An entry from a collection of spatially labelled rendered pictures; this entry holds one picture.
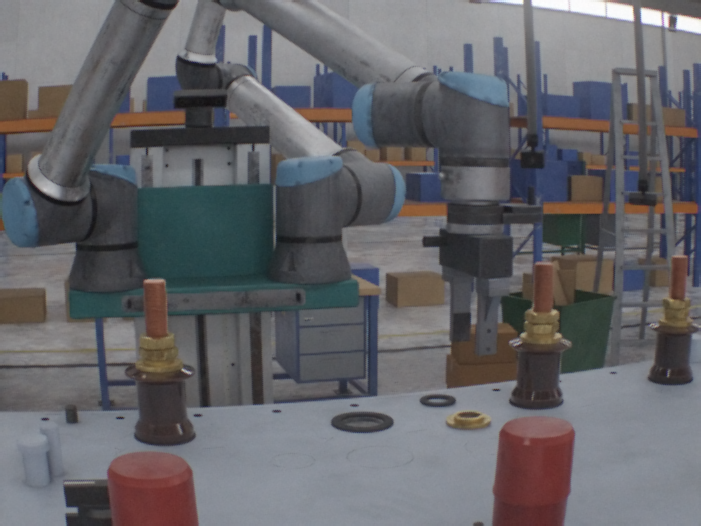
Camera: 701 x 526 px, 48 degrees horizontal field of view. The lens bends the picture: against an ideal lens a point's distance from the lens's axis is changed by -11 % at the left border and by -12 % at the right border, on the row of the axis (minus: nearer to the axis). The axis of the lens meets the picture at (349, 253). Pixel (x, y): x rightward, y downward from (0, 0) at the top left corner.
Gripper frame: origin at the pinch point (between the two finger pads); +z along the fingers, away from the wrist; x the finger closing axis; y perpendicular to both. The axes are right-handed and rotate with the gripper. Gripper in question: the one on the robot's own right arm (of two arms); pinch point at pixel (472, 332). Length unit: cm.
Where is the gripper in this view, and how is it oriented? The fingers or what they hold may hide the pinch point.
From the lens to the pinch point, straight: 115.3
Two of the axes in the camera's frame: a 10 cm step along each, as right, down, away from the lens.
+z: 0.0, 9.9, 1.2
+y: -9.6, 0.4, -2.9
